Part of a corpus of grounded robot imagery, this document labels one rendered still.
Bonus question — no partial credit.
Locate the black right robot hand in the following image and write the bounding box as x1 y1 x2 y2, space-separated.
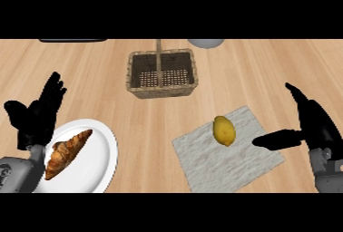
251 82 343 151

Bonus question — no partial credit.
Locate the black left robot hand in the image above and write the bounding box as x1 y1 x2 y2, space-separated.
2 71 68 151

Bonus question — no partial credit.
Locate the yellow lemon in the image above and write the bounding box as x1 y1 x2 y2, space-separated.
211 115 236 148

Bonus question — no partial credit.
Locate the pale grey placemat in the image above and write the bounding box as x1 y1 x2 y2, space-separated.
171 105 286 193

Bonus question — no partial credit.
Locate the square wicker basket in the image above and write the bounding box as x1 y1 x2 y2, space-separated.
124 39 199 100

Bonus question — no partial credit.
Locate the brown croissant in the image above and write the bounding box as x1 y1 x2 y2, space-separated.
44 129 93 181

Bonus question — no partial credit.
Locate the white round plate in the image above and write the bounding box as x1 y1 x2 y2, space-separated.
32 118 119 194

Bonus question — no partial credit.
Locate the grey round object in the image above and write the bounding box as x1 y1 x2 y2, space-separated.
186 38 224 49

